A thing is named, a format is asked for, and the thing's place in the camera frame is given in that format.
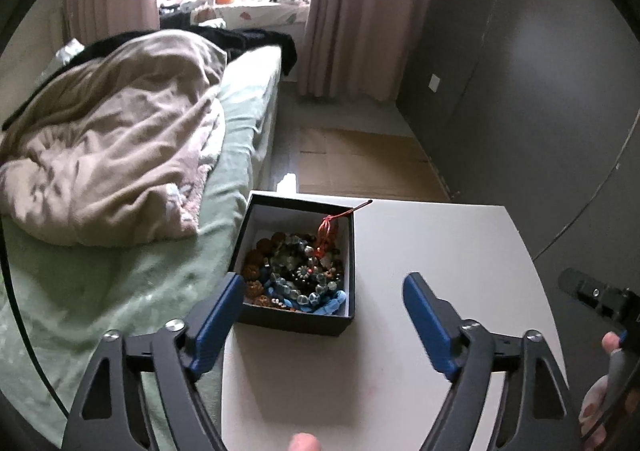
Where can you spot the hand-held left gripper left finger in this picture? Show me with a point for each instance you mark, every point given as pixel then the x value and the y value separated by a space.
pixel 217 321

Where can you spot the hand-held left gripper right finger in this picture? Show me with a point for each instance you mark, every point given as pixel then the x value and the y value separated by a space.
pixel 430 326

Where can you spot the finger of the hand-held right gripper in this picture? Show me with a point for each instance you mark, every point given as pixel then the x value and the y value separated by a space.
pixel 595 292

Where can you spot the black cardboard jewelry box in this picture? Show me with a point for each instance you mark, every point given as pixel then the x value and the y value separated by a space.
pixel 300 323

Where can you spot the pile of beaded jewelry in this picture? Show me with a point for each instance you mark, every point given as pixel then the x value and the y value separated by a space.
pixel 300 276

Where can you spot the person's right forearm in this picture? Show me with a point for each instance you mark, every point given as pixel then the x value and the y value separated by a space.
pixel 594 411

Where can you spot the person's right hand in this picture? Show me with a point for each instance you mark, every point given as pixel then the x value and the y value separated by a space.
pixel 611 344

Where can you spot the person's left hand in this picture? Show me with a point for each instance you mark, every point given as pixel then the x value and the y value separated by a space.
pixel 305 443

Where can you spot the bed with green sheet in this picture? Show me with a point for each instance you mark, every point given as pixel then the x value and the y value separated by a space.
pixel 100 301

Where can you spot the flattened cardboard sheet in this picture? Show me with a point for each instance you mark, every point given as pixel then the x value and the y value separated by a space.
pixel 365 163

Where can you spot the beige fleece blanket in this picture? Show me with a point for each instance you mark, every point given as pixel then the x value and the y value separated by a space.
pixel 110 141

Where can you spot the crumpled white cloth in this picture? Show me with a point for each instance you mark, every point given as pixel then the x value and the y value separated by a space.
pixel 66 51

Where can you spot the patterned white sill cloth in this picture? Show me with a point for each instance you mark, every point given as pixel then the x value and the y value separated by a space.
pixel 260 13

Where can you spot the white wall switch plate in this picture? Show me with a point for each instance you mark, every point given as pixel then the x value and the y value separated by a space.
pixel 435 82

